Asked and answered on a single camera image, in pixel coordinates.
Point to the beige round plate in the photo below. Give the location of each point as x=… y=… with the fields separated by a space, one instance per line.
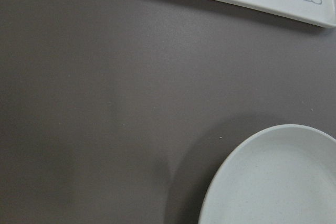
x=283 y=174

